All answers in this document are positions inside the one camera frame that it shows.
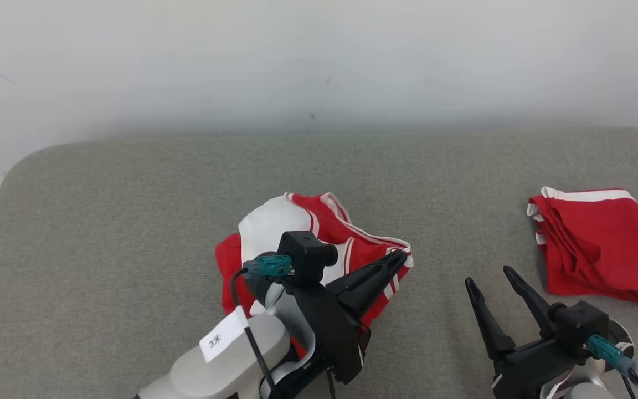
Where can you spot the red shorts with white stripe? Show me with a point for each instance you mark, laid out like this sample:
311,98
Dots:
601,244

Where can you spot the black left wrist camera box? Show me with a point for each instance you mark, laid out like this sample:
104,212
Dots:
308,255

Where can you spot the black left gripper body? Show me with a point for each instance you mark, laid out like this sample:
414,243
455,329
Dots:
333,338

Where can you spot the teal left camera connector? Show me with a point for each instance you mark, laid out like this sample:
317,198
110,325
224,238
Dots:
269,266

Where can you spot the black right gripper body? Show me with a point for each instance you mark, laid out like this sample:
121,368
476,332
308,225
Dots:
524,374

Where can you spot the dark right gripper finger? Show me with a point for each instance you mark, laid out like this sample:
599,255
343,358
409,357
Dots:
490,327
535,307

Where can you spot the red Bulls basketball jersey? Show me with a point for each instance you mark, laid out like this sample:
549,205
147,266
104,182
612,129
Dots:
274,221

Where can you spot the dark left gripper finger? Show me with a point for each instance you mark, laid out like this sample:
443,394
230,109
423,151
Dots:
363,277
369,296

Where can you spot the teal camera connector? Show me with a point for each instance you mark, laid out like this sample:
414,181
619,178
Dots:
269,266
610,352

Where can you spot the teal right camera connector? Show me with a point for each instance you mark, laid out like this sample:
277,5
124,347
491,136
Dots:
610,352

